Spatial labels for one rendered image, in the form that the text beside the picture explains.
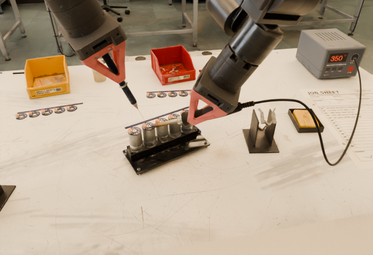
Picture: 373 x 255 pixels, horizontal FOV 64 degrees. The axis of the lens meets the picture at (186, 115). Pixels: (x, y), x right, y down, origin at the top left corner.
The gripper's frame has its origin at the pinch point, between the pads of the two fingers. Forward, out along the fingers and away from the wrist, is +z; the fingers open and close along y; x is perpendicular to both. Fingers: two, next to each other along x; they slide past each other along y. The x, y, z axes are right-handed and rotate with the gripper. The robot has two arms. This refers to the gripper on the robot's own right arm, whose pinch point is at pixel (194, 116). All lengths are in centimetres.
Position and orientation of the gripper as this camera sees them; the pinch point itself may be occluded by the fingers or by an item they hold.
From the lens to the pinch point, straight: 51.9
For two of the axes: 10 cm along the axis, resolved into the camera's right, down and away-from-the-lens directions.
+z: -4.8, 6.4, 6.0
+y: -2.5, 5.6, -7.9
